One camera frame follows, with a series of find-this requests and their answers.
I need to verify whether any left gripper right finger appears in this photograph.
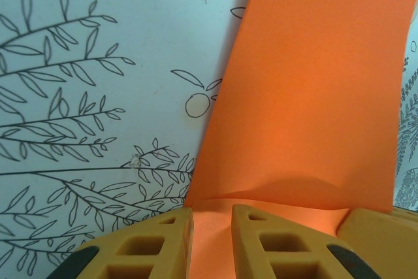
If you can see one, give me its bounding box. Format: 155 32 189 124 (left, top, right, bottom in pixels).
231 203 379 279

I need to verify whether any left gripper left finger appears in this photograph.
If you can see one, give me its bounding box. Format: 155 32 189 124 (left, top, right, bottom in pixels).
48 208 194 279

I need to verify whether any floral printed tablecloth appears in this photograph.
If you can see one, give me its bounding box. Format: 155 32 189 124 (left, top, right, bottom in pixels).
0 0 418 279

